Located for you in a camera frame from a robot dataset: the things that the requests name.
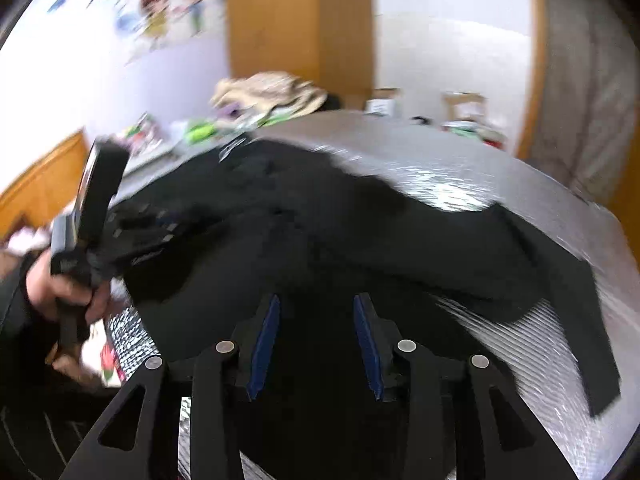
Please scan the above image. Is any beige floral blanket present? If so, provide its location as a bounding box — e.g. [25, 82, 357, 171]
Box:
[210, 71, 328, 116]

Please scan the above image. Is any person's left hand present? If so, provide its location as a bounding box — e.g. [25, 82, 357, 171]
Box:
[27, 250, 113, 326]

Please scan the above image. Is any wooden wardrobe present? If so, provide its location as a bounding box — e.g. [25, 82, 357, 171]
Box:
[222, 0, 373, 111]

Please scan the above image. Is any wooden headboard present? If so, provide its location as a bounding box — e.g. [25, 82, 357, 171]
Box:
[0, 130, 93, 246]

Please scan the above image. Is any clear plastic door curtain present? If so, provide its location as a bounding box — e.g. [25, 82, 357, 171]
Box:
[530, 0, 640, 206]

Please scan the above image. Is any brown cardboard box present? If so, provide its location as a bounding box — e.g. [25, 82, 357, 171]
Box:
[442, 91, 488, 123]

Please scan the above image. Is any black garment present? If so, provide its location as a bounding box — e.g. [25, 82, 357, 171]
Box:
[107, 137, 623, 480]

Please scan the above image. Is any green tissue packet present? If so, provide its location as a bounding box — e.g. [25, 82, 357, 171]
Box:
[185, 120, 218, 143]

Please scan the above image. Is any stack of pink packets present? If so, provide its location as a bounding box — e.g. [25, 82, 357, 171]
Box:
[120, 112, 166, 156]

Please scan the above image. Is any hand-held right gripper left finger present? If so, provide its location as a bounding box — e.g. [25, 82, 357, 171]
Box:
[60, 292, 283, 480]

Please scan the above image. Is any wooden door frame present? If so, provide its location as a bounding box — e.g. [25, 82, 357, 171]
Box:
[515, 0, 546, 161]

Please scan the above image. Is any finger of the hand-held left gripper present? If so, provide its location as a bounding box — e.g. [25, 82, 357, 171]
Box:
[112, 204, 190, 265]

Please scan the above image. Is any pile of white plastic bags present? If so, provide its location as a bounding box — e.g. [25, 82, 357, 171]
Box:
[445, 120, 506, 151]

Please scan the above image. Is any white carton box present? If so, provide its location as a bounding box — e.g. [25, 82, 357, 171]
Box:
[365, 87, 401, 117]

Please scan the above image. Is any cartoon wall sticker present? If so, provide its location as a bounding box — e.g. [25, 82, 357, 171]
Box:
[47, 0, 226, 66]

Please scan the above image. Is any person's dark clothed body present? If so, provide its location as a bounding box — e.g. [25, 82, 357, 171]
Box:
[0, 380, 121, 480]

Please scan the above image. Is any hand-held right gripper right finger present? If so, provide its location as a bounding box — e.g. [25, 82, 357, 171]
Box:
[352, 292, 578, 480]

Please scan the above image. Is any silver quilted foil mat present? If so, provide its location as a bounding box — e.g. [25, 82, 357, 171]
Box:
[107, 110, 640, 480]

